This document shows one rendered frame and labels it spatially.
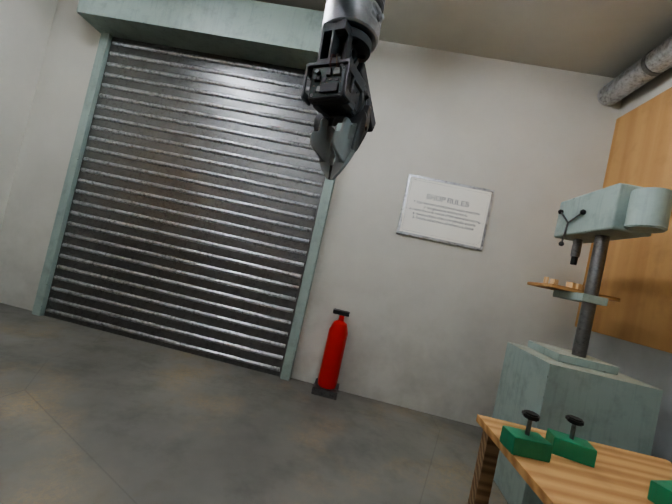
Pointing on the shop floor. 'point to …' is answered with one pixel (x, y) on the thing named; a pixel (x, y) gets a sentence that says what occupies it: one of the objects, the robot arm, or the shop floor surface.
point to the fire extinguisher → (327, 385)
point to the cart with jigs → (568, 466)
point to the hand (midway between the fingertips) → (333, 173)
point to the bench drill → (631, 209)
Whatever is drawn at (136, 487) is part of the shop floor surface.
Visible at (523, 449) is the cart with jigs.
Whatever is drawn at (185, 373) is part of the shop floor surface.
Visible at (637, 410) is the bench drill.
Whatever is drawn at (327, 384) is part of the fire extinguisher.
